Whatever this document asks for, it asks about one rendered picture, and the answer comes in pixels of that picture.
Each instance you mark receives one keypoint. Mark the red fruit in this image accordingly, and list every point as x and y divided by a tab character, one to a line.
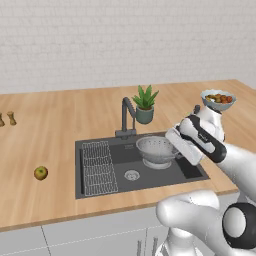
228	99

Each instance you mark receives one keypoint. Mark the dark grey sink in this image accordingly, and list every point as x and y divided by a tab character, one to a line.
151	183

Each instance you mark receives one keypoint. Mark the white metal colander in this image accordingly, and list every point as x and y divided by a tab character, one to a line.
154	148

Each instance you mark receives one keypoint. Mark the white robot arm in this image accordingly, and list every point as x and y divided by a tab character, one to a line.
190	213

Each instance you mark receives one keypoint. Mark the grey cupboard door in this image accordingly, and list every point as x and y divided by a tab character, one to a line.
228	198
100	233
20	243

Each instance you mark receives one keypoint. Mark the yellow fruit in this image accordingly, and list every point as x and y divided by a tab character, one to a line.
210	98

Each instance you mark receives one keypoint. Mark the dark grey sink faucet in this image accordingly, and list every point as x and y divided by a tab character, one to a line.
125	116

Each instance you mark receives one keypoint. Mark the wooden shaker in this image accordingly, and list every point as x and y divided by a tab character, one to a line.
1	120
12	118

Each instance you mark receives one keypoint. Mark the green yellow apple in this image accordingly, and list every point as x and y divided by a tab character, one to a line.
40	173

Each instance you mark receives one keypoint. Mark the green plant in grey pot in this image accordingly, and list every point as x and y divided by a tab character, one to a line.
145	111

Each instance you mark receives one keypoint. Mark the round metal sink drain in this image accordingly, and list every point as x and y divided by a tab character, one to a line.
131	175

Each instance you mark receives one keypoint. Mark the pale blue fruit bowl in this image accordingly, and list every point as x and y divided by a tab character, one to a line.
218	106

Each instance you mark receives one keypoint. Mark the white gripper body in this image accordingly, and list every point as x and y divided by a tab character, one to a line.
183	146

